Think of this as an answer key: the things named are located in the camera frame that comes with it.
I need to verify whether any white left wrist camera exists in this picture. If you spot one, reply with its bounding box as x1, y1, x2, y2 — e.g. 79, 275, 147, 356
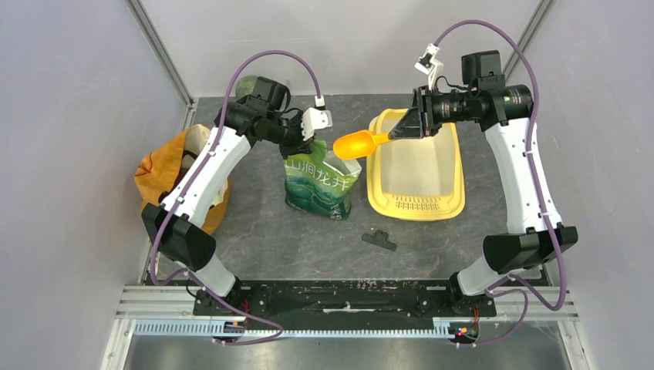
301, 96, 333, 142

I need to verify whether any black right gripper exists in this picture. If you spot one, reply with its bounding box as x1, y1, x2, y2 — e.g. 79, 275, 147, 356
389, 84, 477, 139

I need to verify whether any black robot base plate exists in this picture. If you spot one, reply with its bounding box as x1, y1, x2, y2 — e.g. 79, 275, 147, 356
223, 279, 497, 319

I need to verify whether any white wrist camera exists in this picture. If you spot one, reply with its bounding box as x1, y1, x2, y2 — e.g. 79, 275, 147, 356
414, 43, 444, 90
301, 96, 333, 142

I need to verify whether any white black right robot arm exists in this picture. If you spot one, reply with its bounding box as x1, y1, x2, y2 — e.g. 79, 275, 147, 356
388, 44, 578, 315

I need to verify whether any yellow plastic litter box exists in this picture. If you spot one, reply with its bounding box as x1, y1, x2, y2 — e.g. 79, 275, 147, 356
366, 123, 465, 221

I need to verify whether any orange fabric bag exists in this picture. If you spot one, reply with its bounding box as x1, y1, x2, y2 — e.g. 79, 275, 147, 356
134, 124, 211, 208

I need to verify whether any black bag clip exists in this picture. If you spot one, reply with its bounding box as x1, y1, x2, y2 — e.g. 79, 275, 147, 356
362, 230, 397, 251

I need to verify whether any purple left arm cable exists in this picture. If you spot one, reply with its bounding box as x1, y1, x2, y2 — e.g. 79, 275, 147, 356
149, 49, 326, 347

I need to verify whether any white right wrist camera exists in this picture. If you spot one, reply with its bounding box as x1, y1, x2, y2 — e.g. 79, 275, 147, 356
414, 43, 444, 90

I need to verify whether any grey slotted cable duct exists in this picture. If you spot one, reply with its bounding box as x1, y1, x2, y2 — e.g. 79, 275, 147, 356
134, 319, 455, 339

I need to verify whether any green cat litter bag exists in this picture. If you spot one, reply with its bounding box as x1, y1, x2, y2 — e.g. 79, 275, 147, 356
284, 140, 362, 220

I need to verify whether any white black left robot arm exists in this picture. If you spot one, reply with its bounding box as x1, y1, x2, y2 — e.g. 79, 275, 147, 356
142, 77, 332, 315

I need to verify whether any orange plastic litter scoop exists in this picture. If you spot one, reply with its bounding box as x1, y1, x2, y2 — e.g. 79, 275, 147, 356
332, 129, 393, 160

